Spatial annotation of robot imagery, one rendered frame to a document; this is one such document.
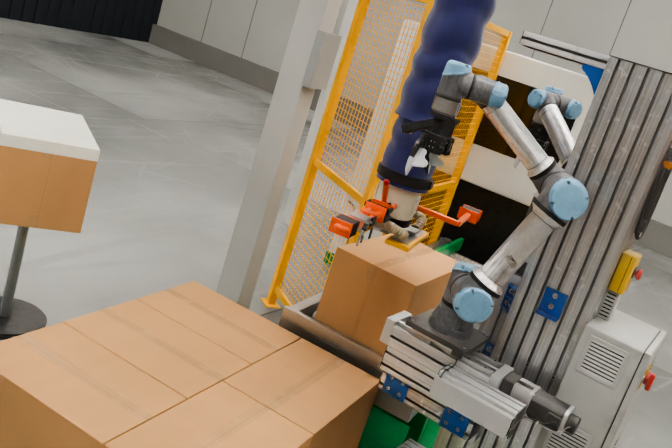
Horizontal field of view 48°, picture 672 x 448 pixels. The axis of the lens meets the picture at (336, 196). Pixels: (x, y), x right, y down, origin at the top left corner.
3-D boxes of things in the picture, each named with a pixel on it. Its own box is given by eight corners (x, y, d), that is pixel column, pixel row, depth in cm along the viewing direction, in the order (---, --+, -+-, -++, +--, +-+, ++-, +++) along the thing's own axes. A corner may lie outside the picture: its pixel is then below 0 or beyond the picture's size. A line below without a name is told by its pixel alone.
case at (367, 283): (371, 302, 386) (396, 232, 377) (439, 338, 369) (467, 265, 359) (310, 327, 334) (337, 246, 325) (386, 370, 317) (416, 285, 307)
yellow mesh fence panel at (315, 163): (260, 298, 487) (358, -22, 437) (274, 300, 491) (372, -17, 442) (309, 371, 413) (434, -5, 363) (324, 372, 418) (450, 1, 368)
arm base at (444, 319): (478, 333, 251) (488, 307, 249) (461, 343, 239) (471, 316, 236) (439, 313, 259) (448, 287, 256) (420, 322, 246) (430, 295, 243)
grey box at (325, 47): (318, 87, 411) (334, 33, 404) (326, 90, 409) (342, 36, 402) (300, 85, 393) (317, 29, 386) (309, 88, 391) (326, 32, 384)
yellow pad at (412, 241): (406, 228, 319) (410, 217, 318) (428, 236, 316) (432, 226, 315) (383, 243, 287) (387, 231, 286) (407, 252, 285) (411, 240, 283)
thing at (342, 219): (336, 226, 251) (341, 212, 250) (356, 234, 249) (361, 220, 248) (327, 230, 244) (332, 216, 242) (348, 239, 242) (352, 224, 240)
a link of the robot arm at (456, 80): (477, 68, 211) (448, 59, 211) (464, 105, 214) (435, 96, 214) (473, 66, 219) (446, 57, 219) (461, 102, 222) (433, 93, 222)
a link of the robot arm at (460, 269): (474, 300, 252) (488, 264, 249) (480, 315, 239) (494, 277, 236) (440, 289, 252) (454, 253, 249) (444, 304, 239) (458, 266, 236)
